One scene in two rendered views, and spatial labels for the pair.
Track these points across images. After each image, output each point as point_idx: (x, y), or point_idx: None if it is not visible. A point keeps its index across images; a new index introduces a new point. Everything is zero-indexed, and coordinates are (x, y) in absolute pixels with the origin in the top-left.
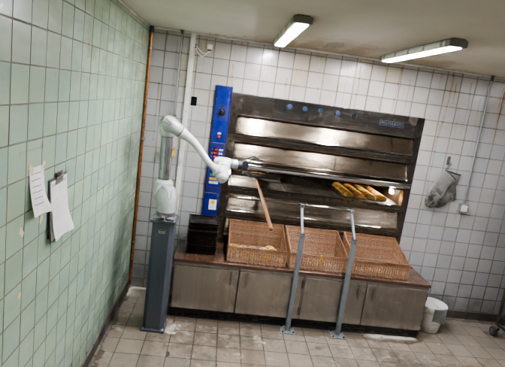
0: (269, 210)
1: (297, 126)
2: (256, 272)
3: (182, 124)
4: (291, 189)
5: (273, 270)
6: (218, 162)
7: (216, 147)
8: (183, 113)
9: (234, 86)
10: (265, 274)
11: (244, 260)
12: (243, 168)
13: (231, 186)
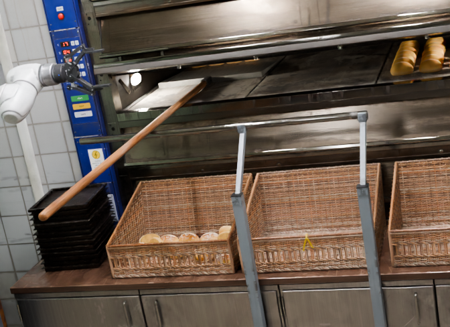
0: (214, 147)
1: None
2: (175, 293)
3: None
4: (264, 89)
5: (207, 284)
6: (12, 78)
7: (65, 40)
8: None
9: None
10: (193, 295)
11: (146, 271)
12: (68, 79)
13: (124, 114)
